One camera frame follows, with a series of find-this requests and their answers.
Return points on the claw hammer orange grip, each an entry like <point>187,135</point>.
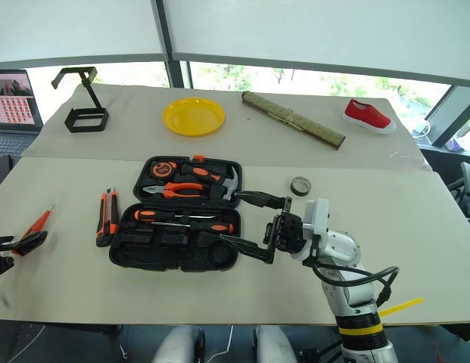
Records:
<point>204,174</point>

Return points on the orange black tape measure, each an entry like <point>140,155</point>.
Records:
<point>163,169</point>

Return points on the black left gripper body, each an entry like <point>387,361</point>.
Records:
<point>2,259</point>

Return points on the dark tape roll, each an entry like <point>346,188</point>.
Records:
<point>300,186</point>

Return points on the grey window frame post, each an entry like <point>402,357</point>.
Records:
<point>170,45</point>

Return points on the orange black utility knife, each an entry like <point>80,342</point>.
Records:
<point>113,213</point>
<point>102,223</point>

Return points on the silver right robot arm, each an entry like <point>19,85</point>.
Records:
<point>344,246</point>

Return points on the orange tester screwdriver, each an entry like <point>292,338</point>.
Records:
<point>37,226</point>

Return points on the black office chair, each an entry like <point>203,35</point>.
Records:
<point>465,189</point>

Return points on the grey rounded robot leg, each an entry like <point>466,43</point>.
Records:
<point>178,346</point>
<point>274,346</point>

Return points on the black plastic tool case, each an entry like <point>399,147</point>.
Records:
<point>174,246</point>

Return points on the yellow plastic plate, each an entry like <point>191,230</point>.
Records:
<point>193,116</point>

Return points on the red white shoe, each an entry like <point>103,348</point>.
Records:
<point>367,116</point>

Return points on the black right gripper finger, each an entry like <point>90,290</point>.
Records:
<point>263,199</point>
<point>253,250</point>

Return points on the yellow plastic strip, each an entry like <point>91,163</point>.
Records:
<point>403,305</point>

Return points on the open laptop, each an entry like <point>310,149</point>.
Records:
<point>13,109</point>

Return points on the orange black screwdriver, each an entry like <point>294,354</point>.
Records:
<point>151,215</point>
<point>215,228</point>

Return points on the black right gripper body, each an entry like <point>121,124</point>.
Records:
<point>289,231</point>

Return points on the black metal stand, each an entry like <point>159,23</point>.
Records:
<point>85,119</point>

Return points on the rolled bamboo mat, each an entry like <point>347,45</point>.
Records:
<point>295,121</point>

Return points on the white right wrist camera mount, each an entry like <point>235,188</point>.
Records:
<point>318,216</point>

